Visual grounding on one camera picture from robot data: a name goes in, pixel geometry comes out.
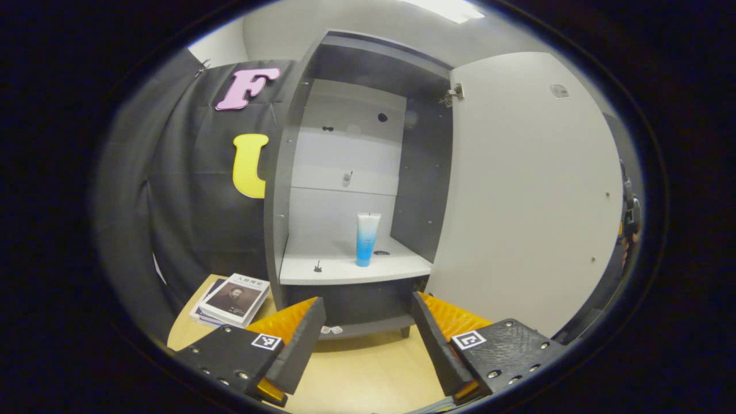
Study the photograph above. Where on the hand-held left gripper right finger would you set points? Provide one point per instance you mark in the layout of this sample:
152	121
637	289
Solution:
440	351

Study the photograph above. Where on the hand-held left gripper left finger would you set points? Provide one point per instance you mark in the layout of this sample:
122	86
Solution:
302	351

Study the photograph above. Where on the beige cabinet door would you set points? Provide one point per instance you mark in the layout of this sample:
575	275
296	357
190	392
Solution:
517	201

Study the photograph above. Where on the blue and white bottle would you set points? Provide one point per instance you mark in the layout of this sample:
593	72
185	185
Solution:
367	241

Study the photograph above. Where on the grey cabinet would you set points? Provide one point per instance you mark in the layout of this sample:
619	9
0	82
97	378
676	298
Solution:
422	190

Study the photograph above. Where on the metal door hinge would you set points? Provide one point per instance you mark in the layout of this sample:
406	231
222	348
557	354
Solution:
454	93

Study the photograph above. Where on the blue and white book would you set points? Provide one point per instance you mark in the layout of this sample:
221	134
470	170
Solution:
198	310

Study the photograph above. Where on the black backdrop cloth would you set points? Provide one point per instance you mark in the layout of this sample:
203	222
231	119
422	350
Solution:
172	201

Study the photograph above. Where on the ceiling light panel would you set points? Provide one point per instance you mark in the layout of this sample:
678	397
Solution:
448	8

